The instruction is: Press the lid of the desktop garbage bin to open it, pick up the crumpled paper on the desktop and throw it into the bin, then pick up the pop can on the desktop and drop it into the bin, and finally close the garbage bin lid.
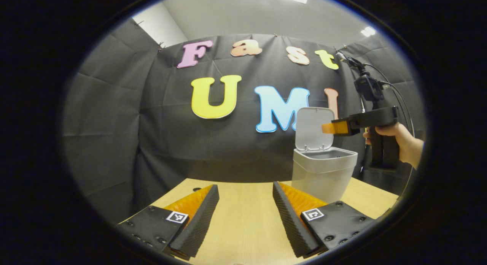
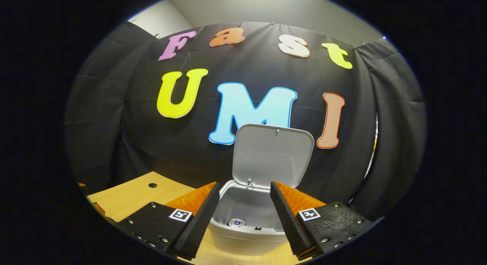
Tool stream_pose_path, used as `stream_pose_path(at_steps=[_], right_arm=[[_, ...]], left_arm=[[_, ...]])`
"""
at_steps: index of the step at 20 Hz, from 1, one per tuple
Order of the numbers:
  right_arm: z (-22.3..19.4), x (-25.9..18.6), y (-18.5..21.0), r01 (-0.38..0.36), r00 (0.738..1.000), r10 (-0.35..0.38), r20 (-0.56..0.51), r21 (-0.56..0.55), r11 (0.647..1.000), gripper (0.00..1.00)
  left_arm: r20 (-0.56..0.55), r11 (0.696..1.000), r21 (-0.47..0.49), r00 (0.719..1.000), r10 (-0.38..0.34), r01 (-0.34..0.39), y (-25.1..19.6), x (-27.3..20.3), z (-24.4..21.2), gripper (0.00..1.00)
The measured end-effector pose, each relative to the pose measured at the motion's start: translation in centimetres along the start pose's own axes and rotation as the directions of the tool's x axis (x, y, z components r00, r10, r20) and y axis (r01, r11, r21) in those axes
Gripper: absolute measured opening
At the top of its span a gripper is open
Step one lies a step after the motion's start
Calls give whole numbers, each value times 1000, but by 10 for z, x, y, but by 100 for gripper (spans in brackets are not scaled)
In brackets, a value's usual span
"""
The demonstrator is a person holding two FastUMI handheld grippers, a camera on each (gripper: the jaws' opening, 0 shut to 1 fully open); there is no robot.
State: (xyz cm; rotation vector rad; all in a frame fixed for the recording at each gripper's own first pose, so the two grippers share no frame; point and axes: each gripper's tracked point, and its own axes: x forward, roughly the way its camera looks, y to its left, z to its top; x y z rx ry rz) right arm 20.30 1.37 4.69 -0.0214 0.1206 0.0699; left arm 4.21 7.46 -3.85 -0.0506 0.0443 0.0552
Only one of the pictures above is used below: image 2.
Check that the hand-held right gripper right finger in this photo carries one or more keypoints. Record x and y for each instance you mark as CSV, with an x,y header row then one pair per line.
x,y
291,223

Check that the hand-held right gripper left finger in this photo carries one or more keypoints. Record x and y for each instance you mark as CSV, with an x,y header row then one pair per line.
x,y
196,227

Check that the silver pop can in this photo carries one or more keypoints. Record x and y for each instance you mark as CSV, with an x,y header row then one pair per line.
x,y
236,222

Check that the white desktop garbage bin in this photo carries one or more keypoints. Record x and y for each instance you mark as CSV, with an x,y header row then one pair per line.
x,y
266,158

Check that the wooden desktop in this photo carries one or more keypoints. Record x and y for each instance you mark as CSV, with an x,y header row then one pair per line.
x,y
129,200

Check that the black backdrop cloth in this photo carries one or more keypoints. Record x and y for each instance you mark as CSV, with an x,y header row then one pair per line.
x,y
152,151

